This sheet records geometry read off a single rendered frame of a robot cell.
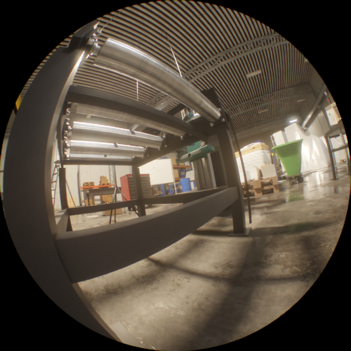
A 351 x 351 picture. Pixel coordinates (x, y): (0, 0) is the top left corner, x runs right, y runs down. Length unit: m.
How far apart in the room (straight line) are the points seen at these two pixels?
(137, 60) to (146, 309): 0.82
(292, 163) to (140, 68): 2.96
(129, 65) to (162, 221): 0.48
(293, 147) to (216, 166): 1.84
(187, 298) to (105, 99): 0.77
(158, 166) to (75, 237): 5.93
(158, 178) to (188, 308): 5.73
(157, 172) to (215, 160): 4.37
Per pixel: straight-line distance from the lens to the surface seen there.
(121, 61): 0.48
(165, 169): 6.14
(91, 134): 0.91
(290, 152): 3.00
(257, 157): 4.04
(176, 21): 8.35
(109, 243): 0.23
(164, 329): 0.44
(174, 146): 1.17
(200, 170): 1.95
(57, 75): 0.31
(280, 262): 0.64
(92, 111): 0.68
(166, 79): 0.55
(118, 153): 1.27
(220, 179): 1.88
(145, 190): 3.44
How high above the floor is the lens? 0.39
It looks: 6 degrees up
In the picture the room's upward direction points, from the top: 9 degrees counter-clockwise
